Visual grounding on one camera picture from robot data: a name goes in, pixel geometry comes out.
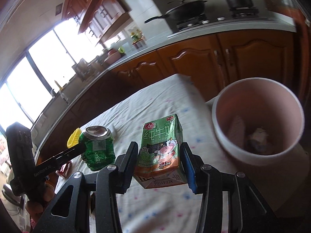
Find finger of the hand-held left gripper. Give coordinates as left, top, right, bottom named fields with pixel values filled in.
left=55, top=143, right=86, bottom=167

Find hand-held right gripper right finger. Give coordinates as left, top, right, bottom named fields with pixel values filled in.
left=180, top=142, right=280, bottom=233

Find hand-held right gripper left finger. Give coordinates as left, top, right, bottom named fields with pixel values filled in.
left=36, top=141, right=139, bottom=233

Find crushed green can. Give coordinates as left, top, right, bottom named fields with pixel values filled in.
left=78, top=126, right=115, bottom=171

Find green milk carton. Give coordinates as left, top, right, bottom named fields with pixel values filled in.
left=133, top=114, right=189, bottom=190

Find pink white bin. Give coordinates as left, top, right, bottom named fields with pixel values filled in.
left=211, top=77, right=311, bottom=215

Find person's left hand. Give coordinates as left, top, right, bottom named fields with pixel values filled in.
left=25, top=184, right=55, bottom=220

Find yellow foam fruit net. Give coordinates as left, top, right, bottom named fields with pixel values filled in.
left=67, top=128, right=81, bottom=149

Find red snack packet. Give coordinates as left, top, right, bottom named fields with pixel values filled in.
left=56, top=161, right=71, bottom=177

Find crumpled white tissue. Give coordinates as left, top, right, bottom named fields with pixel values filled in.
left=250, top=127, right=271, bottom=142

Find dish rack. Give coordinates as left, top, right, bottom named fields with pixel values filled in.
left=73, top=58, right=107, bottom=80

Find kitchen window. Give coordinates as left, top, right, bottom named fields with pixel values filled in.
left=0, top=17, right=105, bottom=131

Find pink basin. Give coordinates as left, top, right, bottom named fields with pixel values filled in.
left=107, top=49, right=121, bottom=62

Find grey kitchen countertop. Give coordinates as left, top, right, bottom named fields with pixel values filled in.
left=31, top=12, right=298, bottom=139

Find wooden lower cabinets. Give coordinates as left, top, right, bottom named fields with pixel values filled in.
left=36, top=30, right=302, bottom=156

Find wooden cabinets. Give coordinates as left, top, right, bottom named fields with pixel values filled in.
left=62, top=0, right=133, bottom=45
left=36, top=30, right=302, bottom=156

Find wooden upper cabinets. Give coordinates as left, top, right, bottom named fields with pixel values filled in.
left=62, top=0, right=133, bottom=45

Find gas stove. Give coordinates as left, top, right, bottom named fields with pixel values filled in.
left=168, top=6, right=260, bottom=31

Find black wok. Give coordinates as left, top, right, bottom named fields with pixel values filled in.
left=144, top=0, right=207, bottom=24

